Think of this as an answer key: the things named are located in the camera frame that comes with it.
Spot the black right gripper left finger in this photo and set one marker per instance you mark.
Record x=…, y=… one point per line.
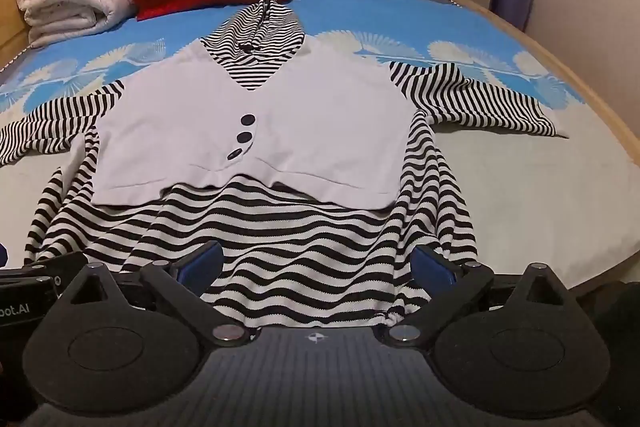
x=114, y=343

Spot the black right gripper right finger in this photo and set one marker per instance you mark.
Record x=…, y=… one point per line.
x=512, y=345

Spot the striped grey hooded sweater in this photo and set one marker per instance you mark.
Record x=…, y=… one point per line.
x=260, y=146

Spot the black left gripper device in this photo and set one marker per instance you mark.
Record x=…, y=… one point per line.
x=27, y=295

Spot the purple board by wall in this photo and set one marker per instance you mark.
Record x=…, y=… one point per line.
x=515, y=12

